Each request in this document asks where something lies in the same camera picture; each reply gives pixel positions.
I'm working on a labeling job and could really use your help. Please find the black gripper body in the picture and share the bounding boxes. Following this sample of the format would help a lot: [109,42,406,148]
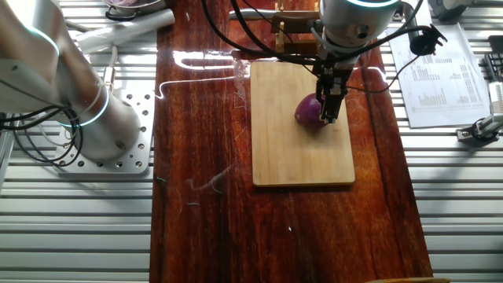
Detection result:
[314,56,357,86]

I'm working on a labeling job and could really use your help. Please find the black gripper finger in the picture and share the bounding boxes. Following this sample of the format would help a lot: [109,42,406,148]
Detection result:
[320,80,348,124]
[316,76,327,118]

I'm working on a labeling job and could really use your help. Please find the steel cleaver knife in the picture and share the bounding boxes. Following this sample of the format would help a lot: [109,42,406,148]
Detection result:
[228,8,321,35]

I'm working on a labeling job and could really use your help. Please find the purple onion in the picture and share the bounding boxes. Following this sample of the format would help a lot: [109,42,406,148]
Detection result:
[293,93,329,130]

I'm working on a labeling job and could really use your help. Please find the wooden knife rack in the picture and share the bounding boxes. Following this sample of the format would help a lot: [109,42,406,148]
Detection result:
[274,0,321,55]

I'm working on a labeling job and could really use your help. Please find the bamboo cutting board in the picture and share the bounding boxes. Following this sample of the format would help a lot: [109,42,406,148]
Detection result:
[249,59,357,188]

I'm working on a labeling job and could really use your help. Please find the printed paper sheet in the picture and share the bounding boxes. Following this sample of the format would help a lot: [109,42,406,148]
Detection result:
[386,22,492,130]

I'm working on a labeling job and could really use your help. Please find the glossy wood-grain table mat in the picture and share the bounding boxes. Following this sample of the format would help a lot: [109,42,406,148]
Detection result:
[149,0,433,283]

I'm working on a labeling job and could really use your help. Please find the white plastic roll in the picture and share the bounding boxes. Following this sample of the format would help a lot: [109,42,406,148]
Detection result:
[74,8,176,55]

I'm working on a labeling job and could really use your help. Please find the thick black gripper cable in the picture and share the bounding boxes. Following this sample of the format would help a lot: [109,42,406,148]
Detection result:
[200,0,327,66]

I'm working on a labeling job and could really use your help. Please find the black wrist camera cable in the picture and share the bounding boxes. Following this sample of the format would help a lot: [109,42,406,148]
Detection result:
[333,24,435,64]

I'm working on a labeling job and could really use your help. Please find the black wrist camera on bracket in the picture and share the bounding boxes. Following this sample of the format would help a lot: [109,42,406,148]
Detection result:
[401,2,449,57]

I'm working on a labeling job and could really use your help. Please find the grey metal mount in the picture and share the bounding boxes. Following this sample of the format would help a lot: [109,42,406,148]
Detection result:
[427,0,475,21]

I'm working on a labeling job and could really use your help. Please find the silver bar-shaped camera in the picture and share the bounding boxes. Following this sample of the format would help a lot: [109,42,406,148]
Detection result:
[486,80,503,116]

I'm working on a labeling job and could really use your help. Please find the steel bowl with black handles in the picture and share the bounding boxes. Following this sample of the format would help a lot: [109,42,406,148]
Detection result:
[100,0,166,21]

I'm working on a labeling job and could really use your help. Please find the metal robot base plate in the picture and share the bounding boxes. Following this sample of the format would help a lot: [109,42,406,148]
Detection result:
[53,88,156,176]

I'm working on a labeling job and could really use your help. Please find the grey cable with metal connector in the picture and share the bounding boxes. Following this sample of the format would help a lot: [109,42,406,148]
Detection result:
[102,45,119,94]

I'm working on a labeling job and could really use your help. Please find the black looped robot cables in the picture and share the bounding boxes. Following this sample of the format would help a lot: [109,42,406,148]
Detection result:
[0,104,84,168]

